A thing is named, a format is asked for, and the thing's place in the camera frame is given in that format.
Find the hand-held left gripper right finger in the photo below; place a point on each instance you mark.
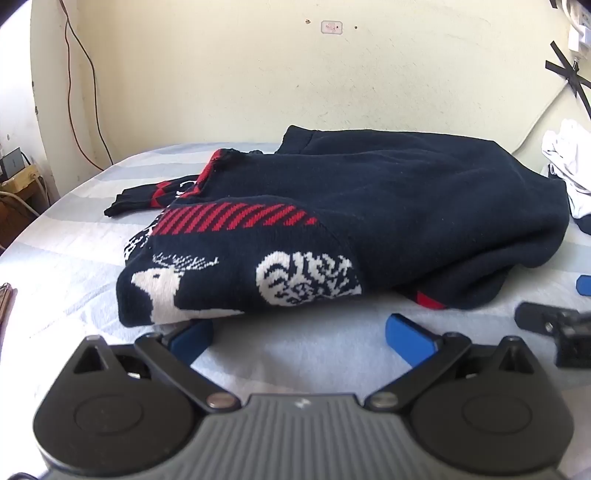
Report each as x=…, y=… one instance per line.
x=408, y=337

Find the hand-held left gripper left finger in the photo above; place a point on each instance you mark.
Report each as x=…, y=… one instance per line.
x=191, y=339

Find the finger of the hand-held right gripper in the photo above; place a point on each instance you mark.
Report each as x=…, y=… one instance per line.
x=535, y=317
x=584, y=285

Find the navy red patterned sweater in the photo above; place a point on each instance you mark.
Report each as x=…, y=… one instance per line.
x=392, y=207

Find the white cloth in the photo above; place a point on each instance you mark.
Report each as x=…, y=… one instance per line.
x=568, y=157

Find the blue striped bed sheet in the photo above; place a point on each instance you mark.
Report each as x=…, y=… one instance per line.
x=69, y=258

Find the black tape cross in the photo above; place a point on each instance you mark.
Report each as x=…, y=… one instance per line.
x=555, y=3
x=570, y=71

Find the wooden side table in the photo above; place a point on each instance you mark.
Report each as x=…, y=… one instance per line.
x=11, y=217

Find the beige extension socket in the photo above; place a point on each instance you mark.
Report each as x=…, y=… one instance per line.
x=21, y=180

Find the white plug adapter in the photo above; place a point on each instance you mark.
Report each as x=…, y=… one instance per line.
x=576, y=37

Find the black adapter box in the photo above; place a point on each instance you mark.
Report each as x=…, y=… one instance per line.
x=13, y=161

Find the white power strip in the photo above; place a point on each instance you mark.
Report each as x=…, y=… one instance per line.
x=585, y=16

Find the small wall sticker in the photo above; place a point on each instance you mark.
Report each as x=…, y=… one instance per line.
x=331, y=27

